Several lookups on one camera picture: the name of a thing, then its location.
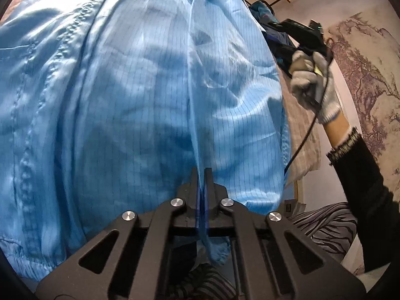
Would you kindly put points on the person's right forearm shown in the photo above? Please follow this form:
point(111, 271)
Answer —
point(362, 178)

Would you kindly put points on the light blue jacket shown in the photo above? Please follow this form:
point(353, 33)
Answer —
point(125, 100)

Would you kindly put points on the landscape wall painting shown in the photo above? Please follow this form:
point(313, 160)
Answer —
point(368, 78)

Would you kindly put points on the plaid bed blanket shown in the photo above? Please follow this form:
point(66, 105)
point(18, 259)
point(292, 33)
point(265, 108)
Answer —
point(300, 125)

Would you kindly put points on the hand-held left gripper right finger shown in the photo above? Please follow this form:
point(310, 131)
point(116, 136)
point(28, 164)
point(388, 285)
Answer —
point(208, 190)

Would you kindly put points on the dark navy folded garment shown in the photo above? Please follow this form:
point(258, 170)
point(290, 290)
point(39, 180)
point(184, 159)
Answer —
point(281, 37)

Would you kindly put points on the striped pants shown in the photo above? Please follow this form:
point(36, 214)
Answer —
point(328, 222)

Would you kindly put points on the person's right hand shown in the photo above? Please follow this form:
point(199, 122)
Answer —
point(325, 87)

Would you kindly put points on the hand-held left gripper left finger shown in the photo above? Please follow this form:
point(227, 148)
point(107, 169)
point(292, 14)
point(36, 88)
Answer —
point(193, 190)

